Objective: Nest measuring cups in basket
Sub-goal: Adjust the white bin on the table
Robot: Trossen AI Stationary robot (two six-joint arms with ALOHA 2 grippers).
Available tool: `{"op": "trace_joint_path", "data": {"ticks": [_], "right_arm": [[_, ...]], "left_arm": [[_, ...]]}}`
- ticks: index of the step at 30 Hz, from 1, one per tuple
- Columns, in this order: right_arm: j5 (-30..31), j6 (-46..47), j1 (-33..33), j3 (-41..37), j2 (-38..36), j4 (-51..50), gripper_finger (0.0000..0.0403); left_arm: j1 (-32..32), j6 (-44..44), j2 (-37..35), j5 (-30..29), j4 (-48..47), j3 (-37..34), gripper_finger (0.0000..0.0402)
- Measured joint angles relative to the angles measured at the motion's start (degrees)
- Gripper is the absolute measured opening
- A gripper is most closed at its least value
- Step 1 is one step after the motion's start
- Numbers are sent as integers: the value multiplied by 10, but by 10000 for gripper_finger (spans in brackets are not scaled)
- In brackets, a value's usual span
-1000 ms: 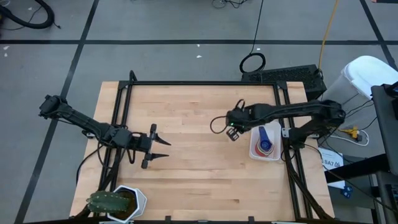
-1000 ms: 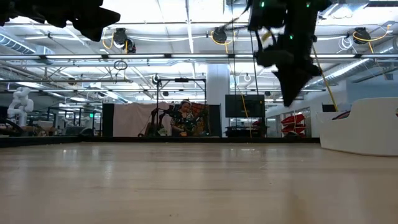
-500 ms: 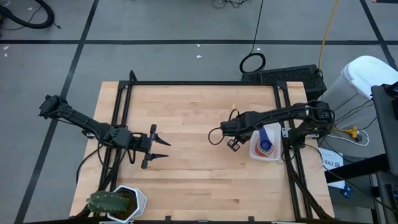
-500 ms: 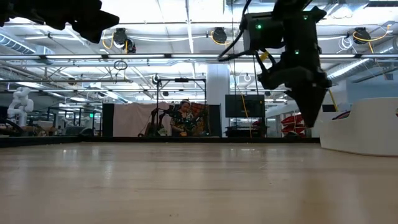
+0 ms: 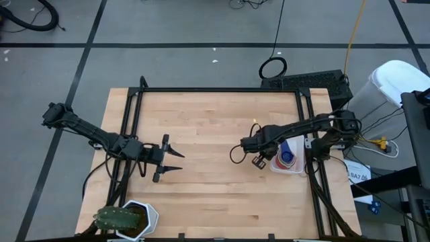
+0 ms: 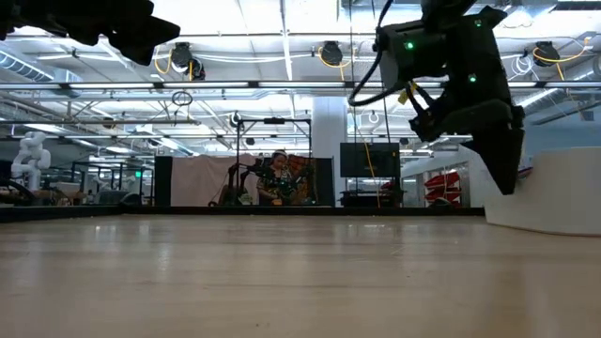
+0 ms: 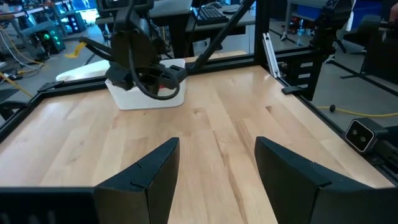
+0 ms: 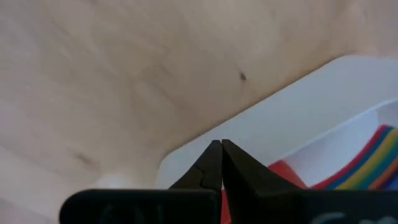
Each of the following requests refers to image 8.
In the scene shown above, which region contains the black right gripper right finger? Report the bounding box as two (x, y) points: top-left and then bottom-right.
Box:
(221, 139), (308, 224)

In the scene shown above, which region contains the large red measuring cup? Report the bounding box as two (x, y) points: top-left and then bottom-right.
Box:
(221, 124), (393, 224)

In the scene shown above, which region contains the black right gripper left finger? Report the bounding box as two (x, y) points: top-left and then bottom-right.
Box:
(169, 139), (223, 191)

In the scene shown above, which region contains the medium blue measuring cup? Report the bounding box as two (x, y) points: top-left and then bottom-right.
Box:
(325, 126), (397, 190)

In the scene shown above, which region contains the white plastic basket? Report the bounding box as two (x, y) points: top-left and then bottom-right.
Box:
(155, 55), (398, 191)

